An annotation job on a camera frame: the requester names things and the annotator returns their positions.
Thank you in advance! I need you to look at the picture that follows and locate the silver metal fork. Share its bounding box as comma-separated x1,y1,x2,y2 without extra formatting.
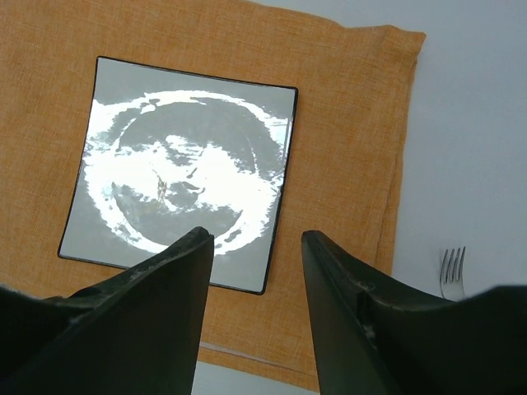
440,247,466,302

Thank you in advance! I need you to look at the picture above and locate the orange cloth placemat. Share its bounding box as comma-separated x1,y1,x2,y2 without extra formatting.
1,1,425,390

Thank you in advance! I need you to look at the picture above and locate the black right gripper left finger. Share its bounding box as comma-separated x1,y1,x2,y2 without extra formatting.
1,227,214,394

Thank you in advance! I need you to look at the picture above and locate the white square plate black rim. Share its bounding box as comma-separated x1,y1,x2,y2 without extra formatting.
58,56,299,295

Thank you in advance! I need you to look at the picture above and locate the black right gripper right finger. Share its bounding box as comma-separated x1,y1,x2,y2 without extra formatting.
301,230,526,394

